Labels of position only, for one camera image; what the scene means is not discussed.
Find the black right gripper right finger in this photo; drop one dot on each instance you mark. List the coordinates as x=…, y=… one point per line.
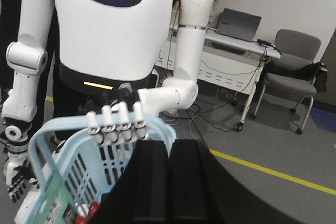
x=203, y=191

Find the light blue plastic basket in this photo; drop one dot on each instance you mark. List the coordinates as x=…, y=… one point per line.
x=89, y=152

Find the teal goji berry bag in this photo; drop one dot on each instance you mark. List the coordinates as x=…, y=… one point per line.
x=54, y=203

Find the grey laptop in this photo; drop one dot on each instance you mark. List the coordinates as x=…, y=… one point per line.
x=239, y=25

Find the grey padded office chair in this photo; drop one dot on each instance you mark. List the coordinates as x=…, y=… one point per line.
x=295, y=70

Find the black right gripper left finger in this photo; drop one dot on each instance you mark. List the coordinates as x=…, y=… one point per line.
x=140, y=194

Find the white desk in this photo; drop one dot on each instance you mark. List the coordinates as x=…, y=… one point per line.
x=184, y=53

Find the white humanoid robot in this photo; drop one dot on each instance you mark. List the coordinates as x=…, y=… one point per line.
x=105, y=45

